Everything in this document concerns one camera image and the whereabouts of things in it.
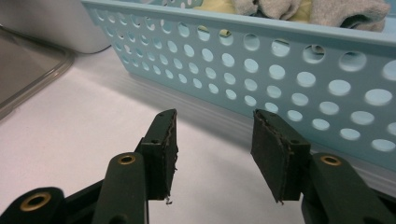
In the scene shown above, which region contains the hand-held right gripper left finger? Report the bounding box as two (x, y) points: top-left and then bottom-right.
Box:
(134, 108), (179, 206)

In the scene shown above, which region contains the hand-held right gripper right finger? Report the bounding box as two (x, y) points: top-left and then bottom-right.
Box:
(250, 108), (312, 204)

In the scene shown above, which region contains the blue perforated plastic basket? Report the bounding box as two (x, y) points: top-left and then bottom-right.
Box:
(81, 0), (396, 172)

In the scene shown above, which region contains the grey sock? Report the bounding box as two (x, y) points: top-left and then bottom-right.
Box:
(309, 0), (391, 32)
(232, 0), (303, 21)

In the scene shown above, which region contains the translucent grey box lid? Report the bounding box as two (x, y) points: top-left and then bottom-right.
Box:
(0, 26), (76, 120)

